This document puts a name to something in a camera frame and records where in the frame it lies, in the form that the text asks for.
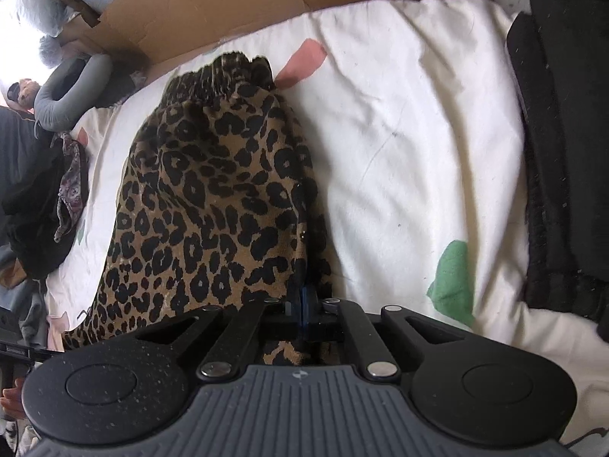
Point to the black folded clothes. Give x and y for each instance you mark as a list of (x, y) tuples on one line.
[(566, 152)]

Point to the dark clothes pile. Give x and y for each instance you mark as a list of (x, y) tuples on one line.
[(28, 176)]

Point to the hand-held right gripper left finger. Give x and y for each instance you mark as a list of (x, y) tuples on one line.
[(297, 307)]

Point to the brown cardboard box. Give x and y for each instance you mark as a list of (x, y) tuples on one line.
[(238, 4)]

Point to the floral patterned cloth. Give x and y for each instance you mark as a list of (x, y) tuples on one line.
[(71, 190)]

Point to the person's left hand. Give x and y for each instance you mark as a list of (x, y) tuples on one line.
[(12, 402)]

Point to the white printed bedsheet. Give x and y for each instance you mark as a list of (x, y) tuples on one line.
[(404, 152)]

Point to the leopard print pants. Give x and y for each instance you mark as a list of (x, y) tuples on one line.
[(200, 190)]

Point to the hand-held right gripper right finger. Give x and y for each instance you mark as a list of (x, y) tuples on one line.
[(311, 307)]

